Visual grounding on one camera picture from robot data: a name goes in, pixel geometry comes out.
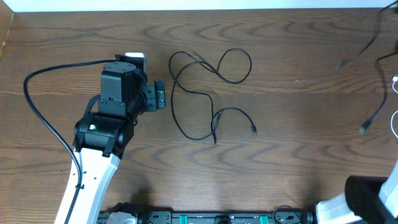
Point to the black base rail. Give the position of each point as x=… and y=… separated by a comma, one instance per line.
x=144, y=214

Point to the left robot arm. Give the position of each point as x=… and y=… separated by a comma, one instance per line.
x=101, y=136

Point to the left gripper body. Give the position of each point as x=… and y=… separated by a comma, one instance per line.
x=155, y=99

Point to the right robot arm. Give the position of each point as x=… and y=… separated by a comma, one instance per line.
x=371, y=200

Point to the cardboard side panel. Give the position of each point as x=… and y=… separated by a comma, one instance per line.
x=6, y=19

